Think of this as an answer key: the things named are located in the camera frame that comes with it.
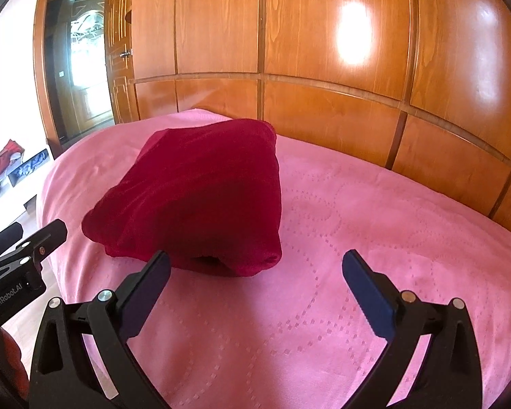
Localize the red cloth on floor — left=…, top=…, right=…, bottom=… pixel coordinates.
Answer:
left=0, top=139, right=25, bottom=174

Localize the wooden bedroom door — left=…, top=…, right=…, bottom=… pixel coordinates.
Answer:
left=33, top=0, right=114, bottom=157

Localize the dark red cloth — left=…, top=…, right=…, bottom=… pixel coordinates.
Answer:
left=81, top=119, right=282, bottom=277

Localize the pink bed cover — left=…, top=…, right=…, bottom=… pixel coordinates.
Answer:
left=40, top=108, right=511, bottom=409

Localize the wooden wardrobe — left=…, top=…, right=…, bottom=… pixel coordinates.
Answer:
left=105, top=0, right=511, bottom=231

